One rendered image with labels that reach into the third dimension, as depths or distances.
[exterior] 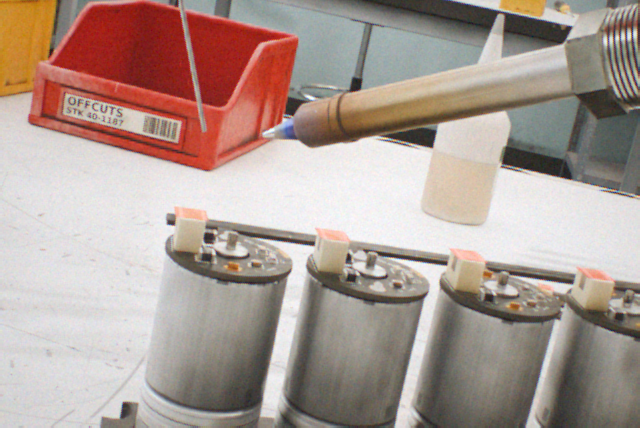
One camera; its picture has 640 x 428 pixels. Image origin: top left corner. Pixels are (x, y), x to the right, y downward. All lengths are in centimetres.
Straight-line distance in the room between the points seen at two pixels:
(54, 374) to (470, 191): 27
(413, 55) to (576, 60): 448
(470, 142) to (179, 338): 32
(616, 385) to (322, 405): 6
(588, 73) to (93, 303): 22
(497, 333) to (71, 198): 26
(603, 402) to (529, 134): 445
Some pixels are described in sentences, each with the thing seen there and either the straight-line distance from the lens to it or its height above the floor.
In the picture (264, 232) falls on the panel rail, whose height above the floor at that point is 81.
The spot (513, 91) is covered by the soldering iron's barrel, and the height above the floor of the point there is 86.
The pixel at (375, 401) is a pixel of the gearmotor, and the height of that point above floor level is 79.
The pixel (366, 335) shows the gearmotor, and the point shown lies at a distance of 21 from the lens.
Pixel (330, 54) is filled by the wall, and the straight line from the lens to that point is 467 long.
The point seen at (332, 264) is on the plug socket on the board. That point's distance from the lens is 21.
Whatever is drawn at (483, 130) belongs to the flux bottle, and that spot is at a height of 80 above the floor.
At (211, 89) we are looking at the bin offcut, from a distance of 63.
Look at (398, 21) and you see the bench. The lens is 256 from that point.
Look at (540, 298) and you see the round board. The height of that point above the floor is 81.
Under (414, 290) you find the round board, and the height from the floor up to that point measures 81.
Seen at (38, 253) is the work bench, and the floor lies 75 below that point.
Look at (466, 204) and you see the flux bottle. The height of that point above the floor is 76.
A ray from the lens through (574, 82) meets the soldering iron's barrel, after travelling 16.
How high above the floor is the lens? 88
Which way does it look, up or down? 14 degrees down
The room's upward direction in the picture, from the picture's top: 12 degrees clockwise
